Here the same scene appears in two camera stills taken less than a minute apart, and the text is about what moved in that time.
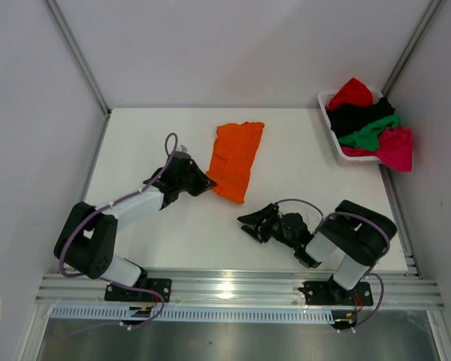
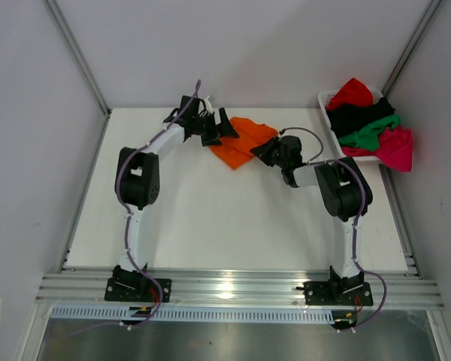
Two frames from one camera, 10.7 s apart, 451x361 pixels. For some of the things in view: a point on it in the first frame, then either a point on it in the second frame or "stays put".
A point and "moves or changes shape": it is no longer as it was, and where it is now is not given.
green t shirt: [367, 138] stays put
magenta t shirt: [395, 149] stays put
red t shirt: [352, 91] stays put
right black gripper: [267, 224] to [270, 153]
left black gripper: [204, 183] to [224, 130]
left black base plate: [161, 286] stays put
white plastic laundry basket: [343, 159] stays put
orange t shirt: [234, 150] moves or changes shape
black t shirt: [344, 117] stays put
